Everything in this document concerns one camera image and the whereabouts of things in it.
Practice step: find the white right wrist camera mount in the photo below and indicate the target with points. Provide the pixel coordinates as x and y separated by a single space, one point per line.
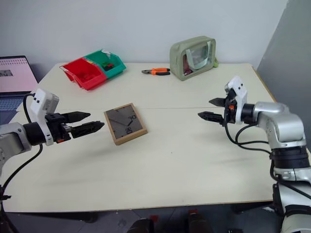
239 97

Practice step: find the red plastic storage bin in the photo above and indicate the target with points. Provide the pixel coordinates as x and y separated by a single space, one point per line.
85 70

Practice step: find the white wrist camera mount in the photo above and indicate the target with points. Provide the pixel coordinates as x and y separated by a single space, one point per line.
40 102
239 97

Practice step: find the wooden block with grey face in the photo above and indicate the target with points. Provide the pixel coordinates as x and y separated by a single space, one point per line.
125 123

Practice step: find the grey partition panel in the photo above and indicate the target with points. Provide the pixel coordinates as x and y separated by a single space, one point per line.
286 48

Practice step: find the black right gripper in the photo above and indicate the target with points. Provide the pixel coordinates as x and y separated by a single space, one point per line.
229 114

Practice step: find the laptop computer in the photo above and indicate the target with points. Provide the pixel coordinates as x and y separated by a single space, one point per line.
14 75

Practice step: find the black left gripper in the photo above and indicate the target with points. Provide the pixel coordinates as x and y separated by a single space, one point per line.
56 126

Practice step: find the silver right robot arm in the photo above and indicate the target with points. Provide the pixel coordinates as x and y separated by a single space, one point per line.
281 121

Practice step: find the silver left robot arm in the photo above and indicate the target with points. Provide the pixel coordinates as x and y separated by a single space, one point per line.
12 139

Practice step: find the green plastic storage bin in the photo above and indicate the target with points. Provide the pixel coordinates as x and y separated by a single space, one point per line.
116 66

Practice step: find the sage green transparent pouch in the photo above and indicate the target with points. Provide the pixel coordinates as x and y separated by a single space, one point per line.
194 58

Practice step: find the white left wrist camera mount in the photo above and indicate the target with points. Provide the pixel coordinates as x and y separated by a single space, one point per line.
40 102

